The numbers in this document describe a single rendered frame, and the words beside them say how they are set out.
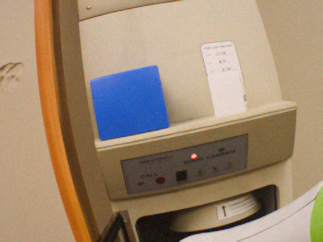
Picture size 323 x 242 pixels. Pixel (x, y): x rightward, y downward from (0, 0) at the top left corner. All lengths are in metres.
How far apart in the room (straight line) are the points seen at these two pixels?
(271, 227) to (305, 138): 1.03
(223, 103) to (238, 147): 0.07
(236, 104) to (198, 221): 0.23
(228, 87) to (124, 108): 0.16
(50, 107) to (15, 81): 0.54
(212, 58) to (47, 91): 0.28
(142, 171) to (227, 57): 0.23
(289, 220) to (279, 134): 0.52
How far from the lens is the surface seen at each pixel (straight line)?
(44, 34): 1.18
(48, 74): 1.18
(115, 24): 1.27
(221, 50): 1.28
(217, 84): 1.20
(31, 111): 1.70
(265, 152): 1.25
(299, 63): 1.76
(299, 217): 0.70
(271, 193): 1.36
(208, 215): 1.32
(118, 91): 1.16
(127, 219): 1.28
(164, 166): 1.20
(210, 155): 1.21
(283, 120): 1.20
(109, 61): 1.27
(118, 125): 1.16
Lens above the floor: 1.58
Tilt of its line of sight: 3 degrees down
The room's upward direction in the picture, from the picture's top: 11 degrees counter-clockwise
